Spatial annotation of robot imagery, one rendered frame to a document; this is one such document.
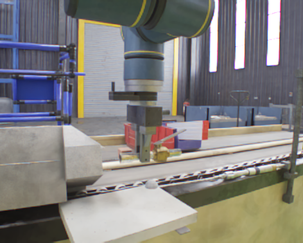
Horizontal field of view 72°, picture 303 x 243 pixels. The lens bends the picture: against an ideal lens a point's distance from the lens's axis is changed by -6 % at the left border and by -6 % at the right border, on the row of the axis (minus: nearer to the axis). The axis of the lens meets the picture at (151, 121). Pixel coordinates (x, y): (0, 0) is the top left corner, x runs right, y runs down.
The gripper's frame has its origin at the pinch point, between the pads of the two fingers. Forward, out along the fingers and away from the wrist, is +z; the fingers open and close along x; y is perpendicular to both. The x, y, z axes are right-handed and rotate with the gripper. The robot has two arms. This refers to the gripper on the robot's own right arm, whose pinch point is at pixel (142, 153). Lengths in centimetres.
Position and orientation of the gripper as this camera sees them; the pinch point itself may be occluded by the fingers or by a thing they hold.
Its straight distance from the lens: 62.1
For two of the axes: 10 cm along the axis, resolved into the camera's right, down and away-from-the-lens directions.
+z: -0.2, 9.9, 1.1
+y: 9.0, -0.3, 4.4
